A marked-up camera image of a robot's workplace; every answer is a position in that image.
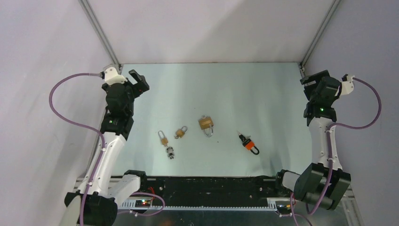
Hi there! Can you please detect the large brass padlock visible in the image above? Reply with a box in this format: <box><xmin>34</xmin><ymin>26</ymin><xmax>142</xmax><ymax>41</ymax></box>
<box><xmin>198</xmin><ymin>115</ymin><xmax>214</xmax><ymax>137</ymax></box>

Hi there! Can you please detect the orange black padlock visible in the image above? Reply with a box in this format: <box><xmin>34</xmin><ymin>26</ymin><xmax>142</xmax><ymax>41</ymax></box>
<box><xmin>242</xmin><ymin>138</ymin><xmax>260</xmax><ymax>155</ymax></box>

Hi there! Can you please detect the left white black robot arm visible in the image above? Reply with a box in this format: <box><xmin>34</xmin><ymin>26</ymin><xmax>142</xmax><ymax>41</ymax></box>
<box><xmin>65</xmin><ymin>67</ymin><xmax>149</xmax><ymax>226</ymax></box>

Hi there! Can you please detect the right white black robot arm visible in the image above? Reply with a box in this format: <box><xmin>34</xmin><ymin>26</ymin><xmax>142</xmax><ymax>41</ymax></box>
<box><xmin>273</xmin><ymin>70</ymin><xmax>354</xmax><ymax>210</ymax></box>

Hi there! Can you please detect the long shackle brass padlock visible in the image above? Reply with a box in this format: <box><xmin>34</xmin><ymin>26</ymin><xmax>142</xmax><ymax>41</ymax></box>
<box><xmin>158</xmin><ymin>130</ymin><xmax>168</xmax><ymax>147</ymax></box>

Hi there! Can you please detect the small brass padlock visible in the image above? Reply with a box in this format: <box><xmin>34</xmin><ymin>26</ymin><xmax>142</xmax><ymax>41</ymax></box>
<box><xmin>174</xmin><ymin>126</ymin><xmax>188</xmax><ymax>139</ymax></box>

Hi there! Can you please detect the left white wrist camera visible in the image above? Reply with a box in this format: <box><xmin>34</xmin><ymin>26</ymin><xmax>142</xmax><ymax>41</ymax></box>
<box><xmin>103</xmin><ymin>65</ymin><xmax>128</xmax><ymax>86</ymax></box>

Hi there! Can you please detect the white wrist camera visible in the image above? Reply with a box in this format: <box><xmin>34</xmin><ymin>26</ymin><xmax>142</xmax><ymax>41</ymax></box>
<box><xmin>335</xmin><ymin>74</ymin><xmax>355</xmax><ymax>97</ymax></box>
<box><xmin>103</xmin><ymin>65</ymin><xmax>128</xmax><ymax>86</ymax></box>

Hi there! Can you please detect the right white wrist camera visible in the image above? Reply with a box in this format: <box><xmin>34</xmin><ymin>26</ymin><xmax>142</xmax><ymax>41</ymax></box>
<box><xmin>335</xmin><ymin>74</ymin><xmax>355</xmax><ymax>97</ymax></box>

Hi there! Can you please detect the right aluminium frame post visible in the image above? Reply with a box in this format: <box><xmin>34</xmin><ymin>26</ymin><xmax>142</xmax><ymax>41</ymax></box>
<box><xmin>298</xmin><ymin>0</ymin><xmax>342</xmax><ymax>78</ymax></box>

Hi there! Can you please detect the aluminium frame post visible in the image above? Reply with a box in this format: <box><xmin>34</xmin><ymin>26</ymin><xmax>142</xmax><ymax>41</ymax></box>
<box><xmin>78</xmin><ymin>0</ymin><xmax>122</xmax><ymax>72</ymax></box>
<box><xmin>298</xmin><ymin>0</ymin><xmax>342</xmax><ymax>78</ymax></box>

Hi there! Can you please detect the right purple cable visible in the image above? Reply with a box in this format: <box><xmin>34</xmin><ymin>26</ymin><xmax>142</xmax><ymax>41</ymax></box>
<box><xmin>289</xmin><ymin>77</ymin><xmax>383</xmax><ymax>226</ymax></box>

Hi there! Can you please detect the left aluminium frame post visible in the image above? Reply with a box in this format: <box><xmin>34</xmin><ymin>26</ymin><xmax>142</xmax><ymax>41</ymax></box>
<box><xmin>78</xmin><ymin>0</ymin><xmax>122</xmax><ymax>72</ymax></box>

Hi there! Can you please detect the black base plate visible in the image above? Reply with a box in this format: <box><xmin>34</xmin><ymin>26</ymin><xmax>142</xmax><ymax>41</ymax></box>
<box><xmin>124</xmin><ymin>170</ymin><xmax>291</xmax><ymax>207</ymax></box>

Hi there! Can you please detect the slotted grey cable duct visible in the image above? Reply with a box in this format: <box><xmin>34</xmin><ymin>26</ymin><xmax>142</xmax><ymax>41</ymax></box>
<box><xmin>118</xmin><ymin>199</ymin><xmax>277</xmax><ymax>211</ymax></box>

